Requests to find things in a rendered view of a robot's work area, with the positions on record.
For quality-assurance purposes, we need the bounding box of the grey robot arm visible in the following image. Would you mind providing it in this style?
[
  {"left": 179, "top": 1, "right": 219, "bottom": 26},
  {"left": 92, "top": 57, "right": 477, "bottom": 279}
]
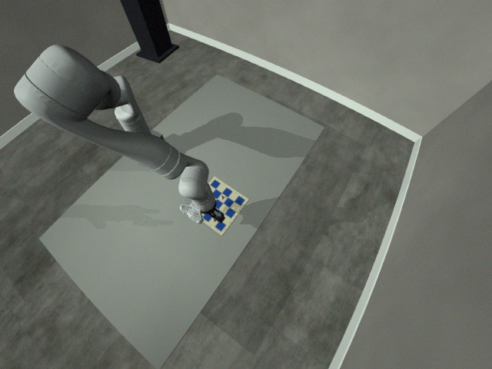
[{"left": 14, "top": 45, "right": 215, "bottom": 224}]

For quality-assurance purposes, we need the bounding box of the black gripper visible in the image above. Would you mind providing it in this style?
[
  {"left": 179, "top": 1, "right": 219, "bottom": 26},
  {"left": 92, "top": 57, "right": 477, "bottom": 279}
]
[{"left": 201, "top": 200, "right": 225, "bottom": 223}]

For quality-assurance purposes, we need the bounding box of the blue and cream chessboard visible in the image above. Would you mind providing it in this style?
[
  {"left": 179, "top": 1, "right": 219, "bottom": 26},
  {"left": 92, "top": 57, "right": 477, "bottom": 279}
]
[{"left": 202, "top": 177, "right": 249, "bottom": 236}]

